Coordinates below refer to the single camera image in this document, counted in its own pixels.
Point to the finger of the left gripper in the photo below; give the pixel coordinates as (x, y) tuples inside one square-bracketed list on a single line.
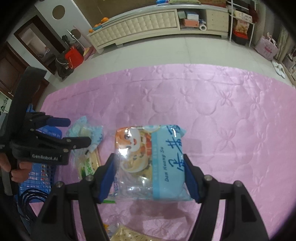
[(37, 120), (41, 141)]

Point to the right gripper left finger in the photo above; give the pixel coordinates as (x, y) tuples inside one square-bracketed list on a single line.
[(56, 218)]

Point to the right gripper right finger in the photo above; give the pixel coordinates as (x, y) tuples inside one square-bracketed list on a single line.
[(242, 220)]

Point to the clear teal snack bag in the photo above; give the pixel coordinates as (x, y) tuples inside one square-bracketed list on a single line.
[(82, 128)]

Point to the blue plastic basket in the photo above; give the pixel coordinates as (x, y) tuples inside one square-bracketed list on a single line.
[(41, 176)]

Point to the beige cracker pack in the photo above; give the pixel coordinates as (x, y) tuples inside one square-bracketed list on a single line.
[(119, 232)]

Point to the light blue egg biscuit pack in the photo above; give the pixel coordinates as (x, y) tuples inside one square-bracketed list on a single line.
[(150, 163)]

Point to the person's left hand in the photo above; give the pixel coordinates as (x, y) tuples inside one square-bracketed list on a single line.
[(18, 175)]

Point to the green zip cracker bag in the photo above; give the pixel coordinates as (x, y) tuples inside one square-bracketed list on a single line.
[(87, 164)]

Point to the black bag on floor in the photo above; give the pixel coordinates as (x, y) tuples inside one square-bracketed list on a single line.
[(63, 66)]

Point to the brown wooden door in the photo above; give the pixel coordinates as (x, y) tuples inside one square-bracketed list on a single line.
[(12, 66)]

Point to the red shopping bag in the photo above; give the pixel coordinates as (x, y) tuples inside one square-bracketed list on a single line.
[(74, 58)]

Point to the pink quilted mat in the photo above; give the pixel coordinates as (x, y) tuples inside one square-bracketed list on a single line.
[(239, 125)]

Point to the oranges on blue plate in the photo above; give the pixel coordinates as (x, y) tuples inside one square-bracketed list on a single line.
[(99, 25)]

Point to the white slippers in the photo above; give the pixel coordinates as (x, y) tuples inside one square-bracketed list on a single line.
[(278, 68)]

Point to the pink tote bag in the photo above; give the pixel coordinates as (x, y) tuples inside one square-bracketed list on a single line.
[(267, 47)]

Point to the green folded cushion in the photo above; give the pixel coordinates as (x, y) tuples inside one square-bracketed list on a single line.
[(185, 2)]

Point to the paper towel roll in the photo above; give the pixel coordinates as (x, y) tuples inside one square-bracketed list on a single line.
[(202, 27)]

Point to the cream TV cabinet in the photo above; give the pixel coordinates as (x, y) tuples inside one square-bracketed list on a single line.
[(161, 20)]

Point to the white metal shelf rack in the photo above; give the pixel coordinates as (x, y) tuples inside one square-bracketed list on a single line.
[(242, 16)]

